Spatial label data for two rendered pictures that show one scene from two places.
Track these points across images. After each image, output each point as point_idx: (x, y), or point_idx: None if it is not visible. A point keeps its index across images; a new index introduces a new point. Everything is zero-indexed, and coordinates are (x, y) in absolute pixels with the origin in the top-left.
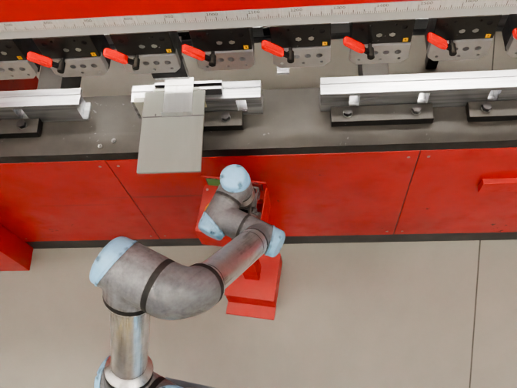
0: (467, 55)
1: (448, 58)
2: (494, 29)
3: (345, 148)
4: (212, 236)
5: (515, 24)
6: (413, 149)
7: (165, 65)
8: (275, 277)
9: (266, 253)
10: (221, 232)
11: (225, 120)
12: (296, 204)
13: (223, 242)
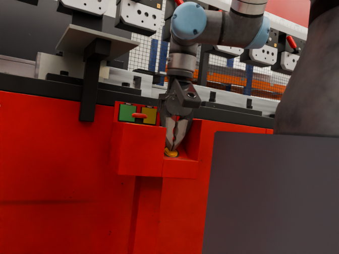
0: (269, 59)
1: (261, 59)
2: (277, 41)
3: (223, 115)
4: (195, 18)
5: (282, 46)
6: (262, 125)
7: (96, 2)
8: None
9: (263, 22)
10: (205, 13)
11: (126, 85)
12: (173, 229)
13: (152, 159)
